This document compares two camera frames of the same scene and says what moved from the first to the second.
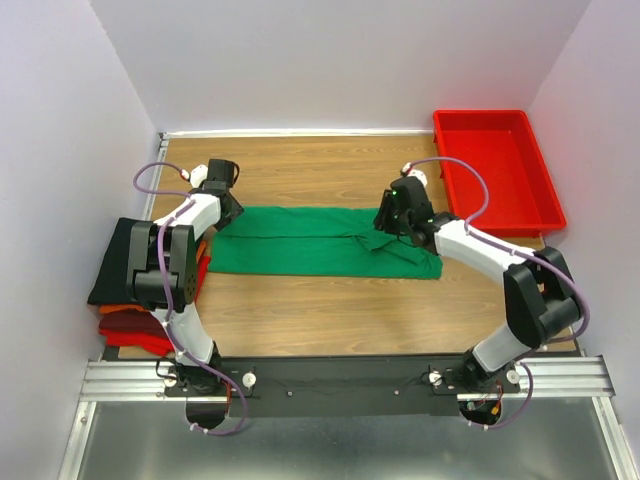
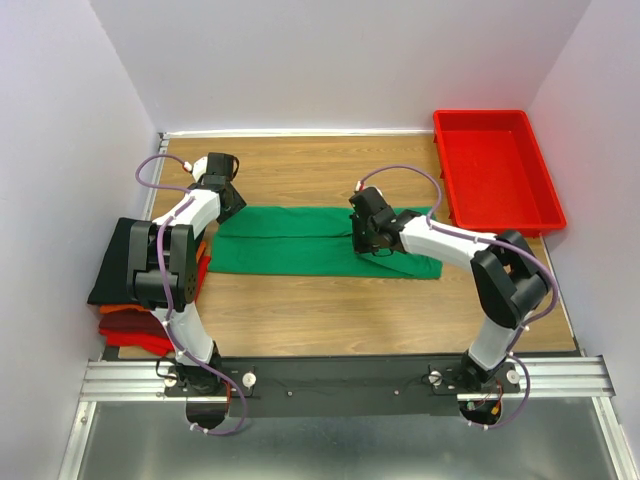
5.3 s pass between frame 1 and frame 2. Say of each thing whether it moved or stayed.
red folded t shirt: stayed
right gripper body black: moved
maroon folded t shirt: stayed
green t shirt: stayed
